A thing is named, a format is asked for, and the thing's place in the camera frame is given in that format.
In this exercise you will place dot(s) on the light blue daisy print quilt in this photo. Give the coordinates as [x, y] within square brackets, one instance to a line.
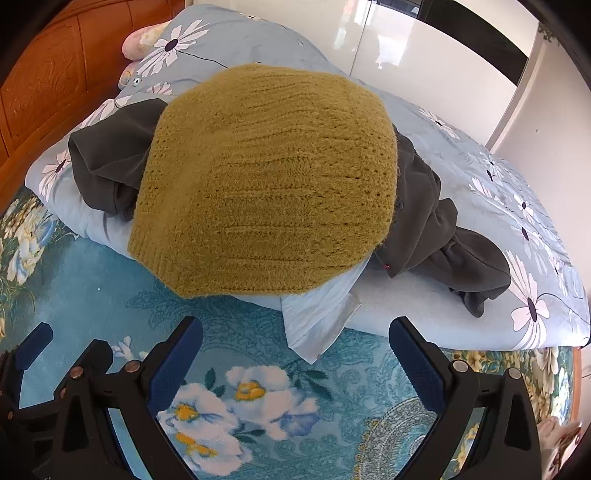
[461, 152]

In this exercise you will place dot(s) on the teal floral bed blanket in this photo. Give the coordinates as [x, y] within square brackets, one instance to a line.
[138, 295]

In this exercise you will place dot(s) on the pink floral pillow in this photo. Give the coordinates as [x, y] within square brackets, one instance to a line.
[138, 39]

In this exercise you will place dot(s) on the carved wooden headboard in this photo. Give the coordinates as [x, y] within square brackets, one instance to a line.
[46, 83]

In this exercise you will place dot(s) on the olive green knit sweater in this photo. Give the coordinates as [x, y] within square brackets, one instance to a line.
[268, 184]

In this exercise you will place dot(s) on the dark grey garment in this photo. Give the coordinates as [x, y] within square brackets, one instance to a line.
[429, 207]

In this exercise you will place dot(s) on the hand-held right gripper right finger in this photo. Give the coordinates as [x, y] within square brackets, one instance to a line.
[415, 364]

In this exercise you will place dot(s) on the white wardrobe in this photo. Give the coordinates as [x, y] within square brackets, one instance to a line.
[415, 60]

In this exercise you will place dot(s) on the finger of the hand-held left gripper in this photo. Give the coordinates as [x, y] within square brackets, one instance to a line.
[34, 344]

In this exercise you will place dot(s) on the pale blue cloth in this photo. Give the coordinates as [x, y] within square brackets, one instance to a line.
[314, 318]

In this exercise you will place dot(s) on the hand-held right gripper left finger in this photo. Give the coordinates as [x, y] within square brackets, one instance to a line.
[174, 362]

